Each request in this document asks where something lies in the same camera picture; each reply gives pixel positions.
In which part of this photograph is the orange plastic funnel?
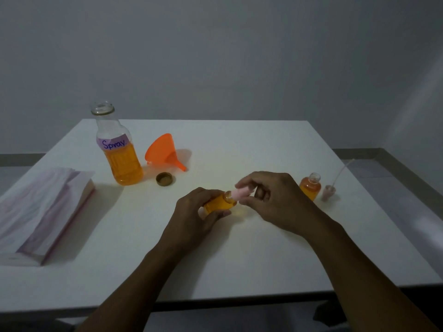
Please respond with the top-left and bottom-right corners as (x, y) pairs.
(145, 133), (187, 172)

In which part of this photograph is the person's left hand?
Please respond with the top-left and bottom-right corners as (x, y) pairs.
(157, 187), (233, 253)

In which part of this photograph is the person's left forearm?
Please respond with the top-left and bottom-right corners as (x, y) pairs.
(75, 242), (185, 332)

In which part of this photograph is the small orange spray bottle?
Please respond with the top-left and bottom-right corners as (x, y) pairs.
(204, 191), (238, 215)

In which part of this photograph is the large glass bottle orange liquid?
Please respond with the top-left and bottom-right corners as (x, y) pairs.
(91, 101), (144, 186)

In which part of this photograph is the pink spray pump with tube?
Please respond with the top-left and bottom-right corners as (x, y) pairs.
(321, 159), (356, 202)

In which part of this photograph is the person's right hand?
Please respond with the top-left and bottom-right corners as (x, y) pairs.
(235, 171), (333, 237)

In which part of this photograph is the person's right forearm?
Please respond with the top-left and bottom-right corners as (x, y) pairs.
(306, 220), (439, 332)

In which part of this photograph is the pink spray cap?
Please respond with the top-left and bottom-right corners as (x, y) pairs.
(231, 186), (256, 202)

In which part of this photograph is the pack of tissues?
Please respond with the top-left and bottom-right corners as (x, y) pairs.
(0, 167), (96, 267)

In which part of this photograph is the small open orange bottle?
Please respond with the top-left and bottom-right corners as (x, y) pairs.
(299, 172), (322, 202)

